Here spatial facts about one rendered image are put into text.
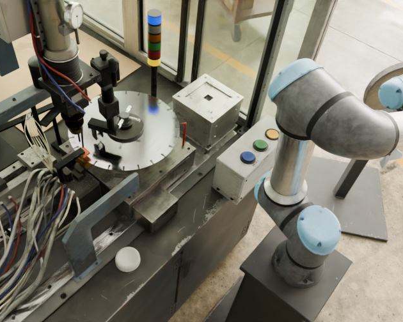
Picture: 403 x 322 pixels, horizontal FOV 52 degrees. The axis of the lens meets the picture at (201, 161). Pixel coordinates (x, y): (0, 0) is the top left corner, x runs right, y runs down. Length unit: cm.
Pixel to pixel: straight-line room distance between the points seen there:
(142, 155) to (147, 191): 12
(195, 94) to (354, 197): 133
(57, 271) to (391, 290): 162
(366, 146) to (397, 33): 326
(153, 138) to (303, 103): 56
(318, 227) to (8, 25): 84
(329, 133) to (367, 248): 163
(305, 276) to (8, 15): 98
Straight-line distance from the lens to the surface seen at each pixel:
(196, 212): 134
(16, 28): 94
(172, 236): 129
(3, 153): 144
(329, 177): 253
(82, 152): 119
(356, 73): 339
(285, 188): 109
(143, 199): 127
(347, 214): 242
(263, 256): 130
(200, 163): 144
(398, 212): 260
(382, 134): 83
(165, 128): 128
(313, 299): 129
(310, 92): 82
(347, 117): 79
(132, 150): 122
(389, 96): 117
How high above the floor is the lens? 188
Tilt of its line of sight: 50 degrees down
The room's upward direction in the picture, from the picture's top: 8 degrees clockwise
